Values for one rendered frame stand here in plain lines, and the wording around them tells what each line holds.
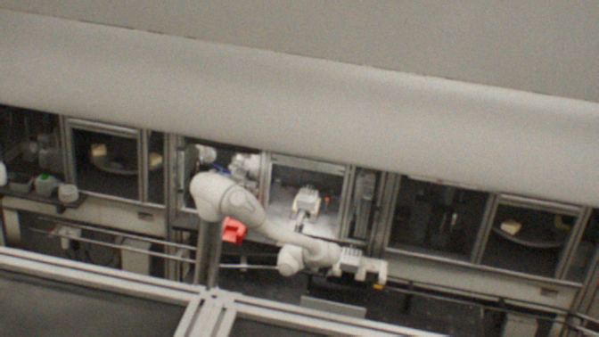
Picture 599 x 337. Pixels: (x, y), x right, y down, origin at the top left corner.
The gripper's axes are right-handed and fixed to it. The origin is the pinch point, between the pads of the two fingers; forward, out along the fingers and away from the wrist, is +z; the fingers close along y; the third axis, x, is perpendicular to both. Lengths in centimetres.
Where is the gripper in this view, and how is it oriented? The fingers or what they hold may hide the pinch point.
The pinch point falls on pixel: (301, 219)
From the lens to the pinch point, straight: 329.7
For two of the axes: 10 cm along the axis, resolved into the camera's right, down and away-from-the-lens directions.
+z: 1.8, -4.8, 8.6
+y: 0.9, -8.6, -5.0
